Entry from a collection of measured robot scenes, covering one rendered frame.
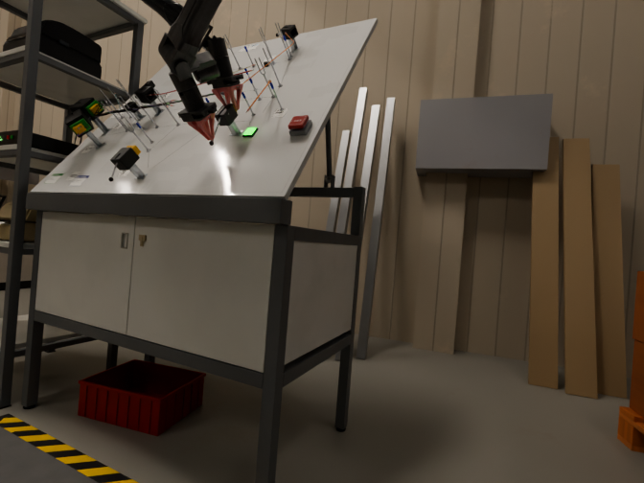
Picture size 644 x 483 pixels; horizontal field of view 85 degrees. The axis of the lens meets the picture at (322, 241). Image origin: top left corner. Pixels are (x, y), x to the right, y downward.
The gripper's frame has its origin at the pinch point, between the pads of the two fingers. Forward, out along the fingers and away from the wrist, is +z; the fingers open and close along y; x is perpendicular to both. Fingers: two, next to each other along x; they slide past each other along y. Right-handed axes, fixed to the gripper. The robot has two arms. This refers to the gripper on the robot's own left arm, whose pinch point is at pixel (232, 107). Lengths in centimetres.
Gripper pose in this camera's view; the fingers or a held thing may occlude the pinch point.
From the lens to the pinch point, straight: 126.6
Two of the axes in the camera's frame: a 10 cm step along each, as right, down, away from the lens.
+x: -4.0, 5.0, -7.7
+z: 1.6, 8.6, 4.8
